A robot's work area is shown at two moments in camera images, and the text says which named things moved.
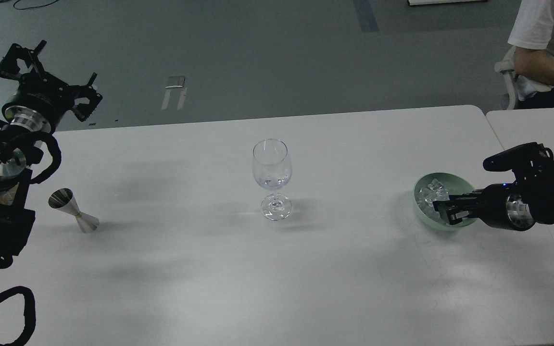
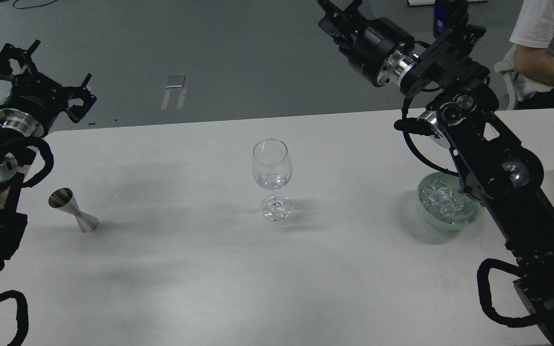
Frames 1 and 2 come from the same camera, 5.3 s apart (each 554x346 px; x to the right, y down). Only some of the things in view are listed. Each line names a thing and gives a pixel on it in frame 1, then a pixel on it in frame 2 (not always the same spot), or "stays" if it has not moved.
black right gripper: x=501 y=205 → x=381 y=49
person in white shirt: x=549 y=37 stays
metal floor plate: x=175 y=81 stays
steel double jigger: x=63 y=199 stays
